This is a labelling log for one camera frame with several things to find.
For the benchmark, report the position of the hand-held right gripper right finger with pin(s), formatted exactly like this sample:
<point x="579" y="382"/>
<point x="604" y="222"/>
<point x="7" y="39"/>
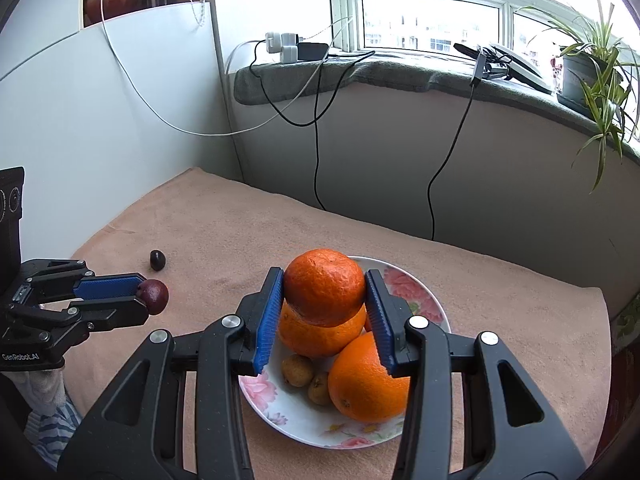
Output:
<point x="385" y="330"/>

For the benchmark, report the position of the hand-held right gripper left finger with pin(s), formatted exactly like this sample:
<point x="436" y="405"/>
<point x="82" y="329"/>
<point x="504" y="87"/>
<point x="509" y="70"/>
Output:
<point x="267" y="320"/>

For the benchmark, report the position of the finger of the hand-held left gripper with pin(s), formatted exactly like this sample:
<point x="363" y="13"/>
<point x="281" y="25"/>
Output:
<point x="115" y="310"/>
<point x="110" y="286"/>

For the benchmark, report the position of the dark red cherry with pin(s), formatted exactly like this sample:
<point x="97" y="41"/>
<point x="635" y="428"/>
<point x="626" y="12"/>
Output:
<point x="158" y="260"/>
<point x="157" y="298"/>

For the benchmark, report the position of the tangerine with green stem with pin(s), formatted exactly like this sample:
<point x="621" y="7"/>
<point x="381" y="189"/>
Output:
<point x="320" y="341"/>

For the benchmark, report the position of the large smooth orange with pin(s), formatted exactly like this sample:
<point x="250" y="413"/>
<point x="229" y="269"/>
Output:
<point x="360" y="385"/>

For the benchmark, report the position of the bumpy tangerine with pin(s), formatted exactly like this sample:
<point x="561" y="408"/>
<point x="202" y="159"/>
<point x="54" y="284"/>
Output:
<point x="325" y="285"/>

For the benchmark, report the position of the floral white plate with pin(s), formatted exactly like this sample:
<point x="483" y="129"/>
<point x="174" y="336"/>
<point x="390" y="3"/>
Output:
<point x="300" y="420"/>

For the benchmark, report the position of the small brown longan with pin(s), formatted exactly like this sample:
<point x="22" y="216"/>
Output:
<point x="320" y="390"/>
<point x="297" y="370"/>

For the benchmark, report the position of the peach towel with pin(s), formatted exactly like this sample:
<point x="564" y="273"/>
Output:
<point x="500" y="300"/>

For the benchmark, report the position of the white panel board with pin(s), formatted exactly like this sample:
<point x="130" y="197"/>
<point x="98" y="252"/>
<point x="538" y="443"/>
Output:
<point x="100" y="135"/>

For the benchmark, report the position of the green floral cloth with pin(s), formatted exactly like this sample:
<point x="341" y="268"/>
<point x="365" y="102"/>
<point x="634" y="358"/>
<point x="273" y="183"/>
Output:
<point x="627" y="322"/>

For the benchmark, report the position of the grey sill cloth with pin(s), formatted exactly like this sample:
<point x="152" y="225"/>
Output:
<point x="400" y="72"/>

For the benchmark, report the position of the white charger plug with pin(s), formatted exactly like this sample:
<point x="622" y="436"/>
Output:
<point x="290" y="55"/>
<point x="273" y="42"/>
<point x="289" y="39"/>

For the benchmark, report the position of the black power adapter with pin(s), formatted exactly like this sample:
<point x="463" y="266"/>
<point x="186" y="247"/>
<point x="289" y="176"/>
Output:
<point x="312" y="51"/>

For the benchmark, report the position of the flat black gadget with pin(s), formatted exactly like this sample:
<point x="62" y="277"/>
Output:
<point x="466" y="50"/>

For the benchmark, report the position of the white and black device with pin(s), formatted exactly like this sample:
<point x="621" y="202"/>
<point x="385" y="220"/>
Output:
<point x="525" y="67"/>

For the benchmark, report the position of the white framed window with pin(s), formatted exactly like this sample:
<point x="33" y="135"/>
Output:
<point x="430" y="25"/>

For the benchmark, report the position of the spider plant in grey pot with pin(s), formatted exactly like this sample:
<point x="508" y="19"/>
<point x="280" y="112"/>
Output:
<point x="580" y="75"/>

